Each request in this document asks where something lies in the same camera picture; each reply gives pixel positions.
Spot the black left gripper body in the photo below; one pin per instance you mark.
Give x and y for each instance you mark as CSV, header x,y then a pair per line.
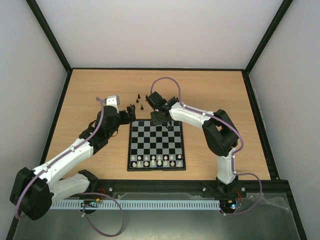
x,y
126,120

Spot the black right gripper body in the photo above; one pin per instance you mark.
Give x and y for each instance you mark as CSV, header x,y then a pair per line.
x,y
163,118

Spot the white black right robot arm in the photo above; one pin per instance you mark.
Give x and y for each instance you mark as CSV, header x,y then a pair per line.
x,y
219,131

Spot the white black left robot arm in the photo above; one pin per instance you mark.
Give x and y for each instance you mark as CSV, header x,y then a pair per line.
x,y
36,190

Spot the black and white chessboard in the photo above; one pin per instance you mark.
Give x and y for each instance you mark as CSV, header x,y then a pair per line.
x,y
147,139

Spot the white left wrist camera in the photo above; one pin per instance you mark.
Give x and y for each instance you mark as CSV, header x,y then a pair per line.
x,y
112,100

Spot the white cable duct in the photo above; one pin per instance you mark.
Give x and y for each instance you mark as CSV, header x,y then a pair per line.
x,y
77,204

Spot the black enclosure frame post left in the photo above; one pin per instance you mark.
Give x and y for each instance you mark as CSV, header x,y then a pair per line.
x,y
38,14

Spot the black enclosure frame post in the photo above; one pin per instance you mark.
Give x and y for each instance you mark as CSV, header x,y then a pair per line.
x,y
38,14
276,20

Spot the black aluminium rail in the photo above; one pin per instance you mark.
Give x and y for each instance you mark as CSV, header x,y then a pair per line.
x,y
204,188

